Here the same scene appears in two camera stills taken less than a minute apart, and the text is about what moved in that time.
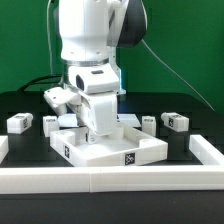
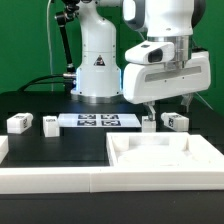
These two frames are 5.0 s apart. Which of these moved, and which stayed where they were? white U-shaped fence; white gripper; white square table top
Moved: white square table top; white gripper
Stayed: white U-shaped fence
